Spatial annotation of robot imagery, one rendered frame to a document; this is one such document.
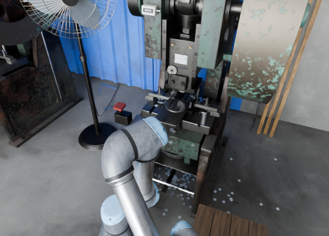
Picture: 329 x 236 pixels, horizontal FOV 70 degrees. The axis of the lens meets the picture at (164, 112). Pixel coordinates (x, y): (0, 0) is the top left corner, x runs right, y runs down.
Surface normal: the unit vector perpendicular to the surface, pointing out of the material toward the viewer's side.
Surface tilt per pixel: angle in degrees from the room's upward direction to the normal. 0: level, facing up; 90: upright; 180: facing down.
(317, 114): 90
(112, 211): 7
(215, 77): 90
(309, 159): 0
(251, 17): 82
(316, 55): 90
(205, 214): 0
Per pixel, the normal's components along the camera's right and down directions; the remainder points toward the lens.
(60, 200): 0.02, -0.80
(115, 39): -0.38, 0.54
